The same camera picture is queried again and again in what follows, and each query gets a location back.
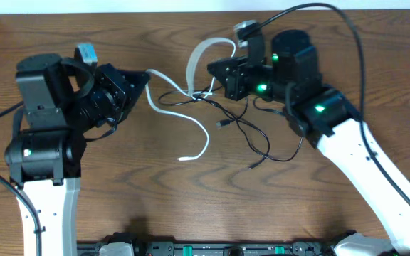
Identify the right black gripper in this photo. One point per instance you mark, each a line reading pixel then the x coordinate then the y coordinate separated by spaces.
pixel 235 85

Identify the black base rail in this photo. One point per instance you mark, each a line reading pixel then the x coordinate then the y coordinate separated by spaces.
pixel 168 246

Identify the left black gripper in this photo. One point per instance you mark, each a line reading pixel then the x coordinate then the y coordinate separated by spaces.
pixel 118 91

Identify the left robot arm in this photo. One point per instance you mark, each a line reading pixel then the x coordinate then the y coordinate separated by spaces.
pixel 63 98

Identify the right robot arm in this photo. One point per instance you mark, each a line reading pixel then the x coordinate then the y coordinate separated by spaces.
pixel 332 125

